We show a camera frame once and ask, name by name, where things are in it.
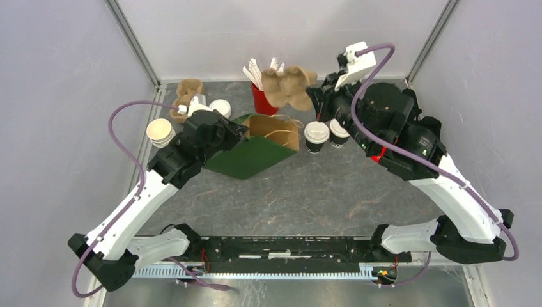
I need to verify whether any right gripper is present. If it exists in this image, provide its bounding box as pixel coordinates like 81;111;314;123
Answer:
306;68;380;154

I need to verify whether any white cup lid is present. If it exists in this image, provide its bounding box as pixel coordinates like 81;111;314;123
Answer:
304;121;330;144
329;119;350;138

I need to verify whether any black paper coffee cup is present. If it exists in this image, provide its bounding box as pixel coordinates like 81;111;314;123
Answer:
329;134;349;148

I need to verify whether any picked brown cup carrier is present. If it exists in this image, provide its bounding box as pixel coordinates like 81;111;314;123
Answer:
261;66;318;111

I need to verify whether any stack of paper cups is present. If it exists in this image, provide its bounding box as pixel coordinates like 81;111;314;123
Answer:
146;118;176;148

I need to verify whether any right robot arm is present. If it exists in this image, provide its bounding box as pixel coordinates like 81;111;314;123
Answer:
306;73;514;264

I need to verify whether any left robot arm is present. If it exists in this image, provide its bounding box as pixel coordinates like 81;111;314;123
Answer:
68;111;249;292

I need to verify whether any stack of white lids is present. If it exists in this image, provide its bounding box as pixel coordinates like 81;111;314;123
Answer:
209;99;231;118

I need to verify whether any red straw holder cup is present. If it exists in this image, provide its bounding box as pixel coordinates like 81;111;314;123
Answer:
251;83;279;116

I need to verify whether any brown paper bag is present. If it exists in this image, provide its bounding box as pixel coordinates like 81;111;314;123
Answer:
240;113;304;152

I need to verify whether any brown cardboard cup carrier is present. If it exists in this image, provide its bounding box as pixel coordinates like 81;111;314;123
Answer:
169;78;205;123

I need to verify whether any bundle of wrapped straws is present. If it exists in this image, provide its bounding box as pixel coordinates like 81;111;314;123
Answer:
242;57;285;90

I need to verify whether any red tag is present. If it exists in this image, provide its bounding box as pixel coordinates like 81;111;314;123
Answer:
371;146;387;164

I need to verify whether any black cloth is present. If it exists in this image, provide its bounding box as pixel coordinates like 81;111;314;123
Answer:
412;90;442;139

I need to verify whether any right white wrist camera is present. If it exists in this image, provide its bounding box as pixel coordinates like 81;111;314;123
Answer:
335;41;376;91

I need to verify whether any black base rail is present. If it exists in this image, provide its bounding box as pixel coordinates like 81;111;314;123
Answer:
179;236;412;274

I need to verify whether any white cable duct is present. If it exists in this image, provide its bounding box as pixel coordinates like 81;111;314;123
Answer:
133;263;377;281

